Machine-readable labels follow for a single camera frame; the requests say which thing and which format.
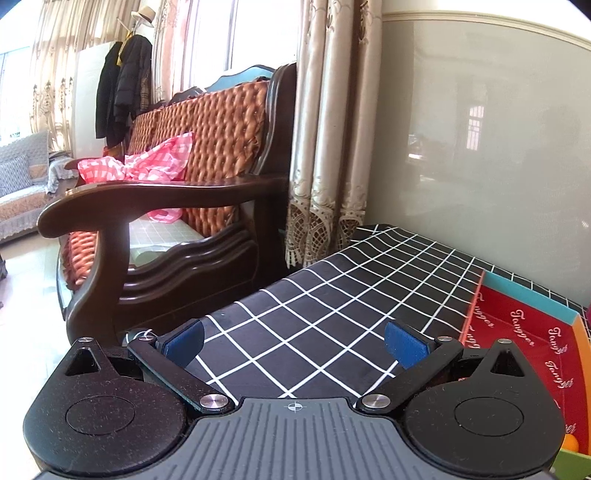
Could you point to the beige lace curtain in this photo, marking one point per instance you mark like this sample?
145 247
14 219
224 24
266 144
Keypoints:
338 81

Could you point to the colourful cardboard box tray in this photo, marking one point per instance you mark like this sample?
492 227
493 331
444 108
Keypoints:
554 339

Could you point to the grey patterned sofa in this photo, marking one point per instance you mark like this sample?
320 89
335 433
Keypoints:
32 176

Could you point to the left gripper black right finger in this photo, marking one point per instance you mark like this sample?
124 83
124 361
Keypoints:
423 360

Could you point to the small orange tangerine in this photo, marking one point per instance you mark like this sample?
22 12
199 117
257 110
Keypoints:
570 443

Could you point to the pink checkered cloth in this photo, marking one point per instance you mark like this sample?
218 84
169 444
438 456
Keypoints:
164 163

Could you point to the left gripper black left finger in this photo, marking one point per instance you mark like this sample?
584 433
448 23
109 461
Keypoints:
164 359

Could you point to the black white checkered tablecloth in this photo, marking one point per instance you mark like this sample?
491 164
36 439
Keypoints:
319 332

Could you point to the white cabinet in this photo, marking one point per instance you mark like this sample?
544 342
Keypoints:
89 64

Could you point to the black coat on rack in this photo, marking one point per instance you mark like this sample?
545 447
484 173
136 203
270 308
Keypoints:
124 88

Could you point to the dark wooden sofa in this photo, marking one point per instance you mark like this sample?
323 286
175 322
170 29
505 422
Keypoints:
152 254

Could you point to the beige hat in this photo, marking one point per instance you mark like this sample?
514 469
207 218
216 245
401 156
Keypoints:
145 14

